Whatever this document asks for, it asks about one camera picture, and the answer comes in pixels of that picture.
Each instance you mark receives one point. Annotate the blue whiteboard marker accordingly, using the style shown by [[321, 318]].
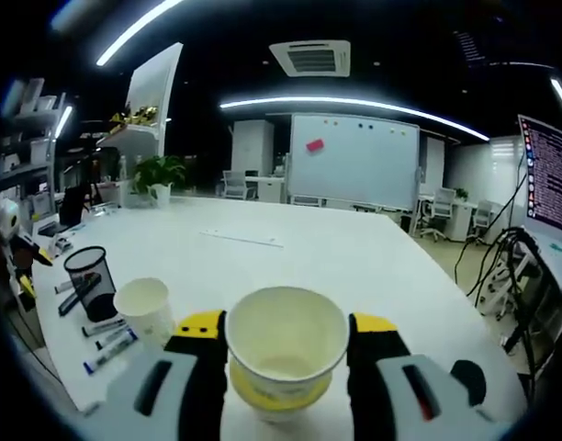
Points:
[[106, 357]]

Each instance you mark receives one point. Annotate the white office chair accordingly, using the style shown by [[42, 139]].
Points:
[[439, 206], [235, 184]]

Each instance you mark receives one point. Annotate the black whiteboard marker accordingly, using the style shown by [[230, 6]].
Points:
[[118, 339], [104, 327]]

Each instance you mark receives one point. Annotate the black mesh pen holder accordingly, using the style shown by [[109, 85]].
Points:
[[102, 298]]

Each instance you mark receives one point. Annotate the grey metal shelf rack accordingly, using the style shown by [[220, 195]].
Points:
[[33, 115]]

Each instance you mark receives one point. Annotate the large standing whiteboard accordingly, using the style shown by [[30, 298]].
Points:
[[354, 174]]

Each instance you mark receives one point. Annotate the curved ceiling light strip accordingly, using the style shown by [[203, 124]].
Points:
[[138, 28], [308, 99]]

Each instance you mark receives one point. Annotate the white curved display shelf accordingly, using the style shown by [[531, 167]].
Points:
[[154, 87]]

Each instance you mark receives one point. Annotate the gold trophies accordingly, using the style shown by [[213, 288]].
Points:
[[134, 115]]

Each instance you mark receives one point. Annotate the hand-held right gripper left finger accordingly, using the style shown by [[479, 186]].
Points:
[[125, 399]]

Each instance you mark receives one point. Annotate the ceiling air conditioner vent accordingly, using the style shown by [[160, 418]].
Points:
[[308, 57]]

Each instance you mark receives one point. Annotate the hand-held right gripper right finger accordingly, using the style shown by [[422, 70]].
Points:
[[391, 409]]

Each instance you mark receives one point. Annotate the red whiteboard eraser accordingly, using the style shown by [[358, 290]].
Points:
[[315, 145]]

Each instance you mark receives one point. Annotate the shelf light tube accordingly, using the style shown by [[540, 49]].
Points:
[[63, 120]]

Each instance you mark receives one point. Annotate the green potted plant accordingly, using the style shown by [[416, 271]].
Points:
[[159, 172]]

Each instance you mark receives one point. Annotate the red whiteboard marker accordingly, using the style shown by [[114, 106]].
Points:
[[63, 288]]

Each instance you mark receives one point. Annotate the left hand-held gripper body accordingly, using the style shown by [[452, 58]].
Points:
[[6, 220]]

